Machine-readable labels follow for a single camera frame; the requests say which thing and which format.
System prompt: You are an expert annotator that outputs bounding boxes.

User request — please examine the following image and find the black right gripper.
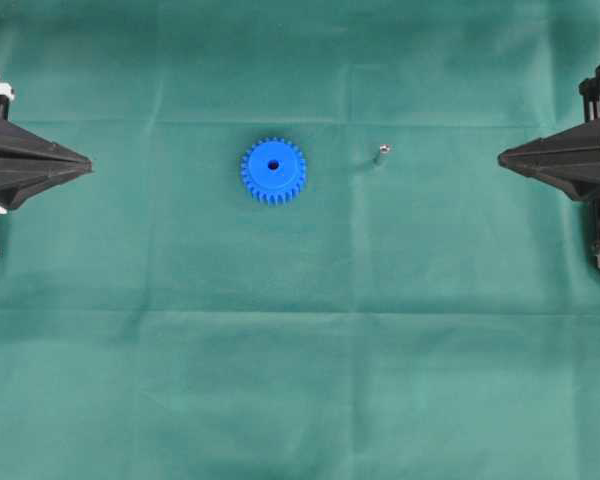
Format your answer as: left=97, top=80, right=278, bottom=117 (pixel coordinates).
left=498, top=65, right=600, bottom=271

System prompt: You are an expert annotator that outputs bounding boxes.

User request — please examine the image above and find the left gripper rail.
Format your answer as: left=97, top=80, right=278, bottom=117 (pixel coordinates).
left=0, top=81, right=92, bottom=215

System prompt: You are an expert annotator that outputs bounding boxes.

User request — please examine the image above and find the green table cloth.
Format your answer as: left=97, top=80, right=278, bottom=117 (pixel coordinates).
left=0, top=1, right=600, bottom=479

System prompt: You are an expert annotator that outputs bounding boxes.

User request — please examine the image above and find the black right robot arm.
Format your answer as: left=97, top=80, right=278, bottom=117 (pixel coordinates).
left=498, top=65, right=600, bottom=271

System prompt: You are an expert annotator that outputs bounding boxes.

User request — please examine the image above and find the blue plastic gear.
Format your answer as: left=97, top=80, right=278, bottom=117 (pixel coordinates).
left=240, top=137, right=307, bottom=205

